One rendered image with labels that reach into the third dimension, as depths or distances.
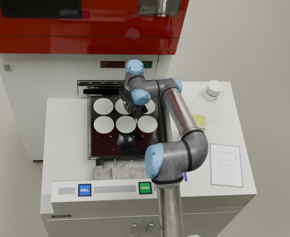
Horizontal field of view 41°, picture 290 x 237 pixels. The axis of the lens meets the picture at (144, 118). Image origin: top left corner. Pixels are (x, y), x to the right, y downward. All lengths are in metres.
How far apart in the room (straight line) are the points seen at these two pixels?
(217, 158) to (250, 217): 1.09
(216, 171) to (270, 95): 1.74
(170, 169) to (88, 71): 0.78
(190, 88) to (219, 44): 1.67
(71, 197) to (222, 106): 0.87
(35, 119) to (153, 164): 1.13
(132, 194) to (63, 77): 0.68
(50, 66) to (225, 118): 0.89
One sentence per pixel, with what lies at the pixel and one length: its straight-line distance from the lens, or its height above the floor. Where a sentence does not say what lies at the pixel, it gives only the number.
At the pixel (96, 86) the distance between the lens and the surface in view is 2.00.
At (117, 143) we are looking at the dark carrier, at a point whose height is 0.90.
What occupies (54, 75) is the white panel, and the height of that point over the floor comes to 1.01.
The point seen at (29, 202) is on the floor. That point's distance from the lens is 2.75.
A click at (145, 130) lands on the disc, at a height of 0.90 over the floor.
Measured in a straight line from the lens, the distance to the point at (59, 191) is 1.72.
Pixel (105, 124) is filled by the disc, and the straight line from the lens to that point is 1.92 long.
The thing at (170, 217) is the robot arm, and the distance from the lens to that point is 1.42.
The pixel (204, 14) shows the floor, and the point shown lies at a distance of 3.90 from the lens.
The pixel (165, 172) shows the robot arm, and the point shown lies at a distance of 1.34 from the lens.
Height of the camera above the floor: 2.55
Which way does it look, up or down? 57 degrees down
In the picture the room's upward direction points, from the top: 11 degrees clockwise
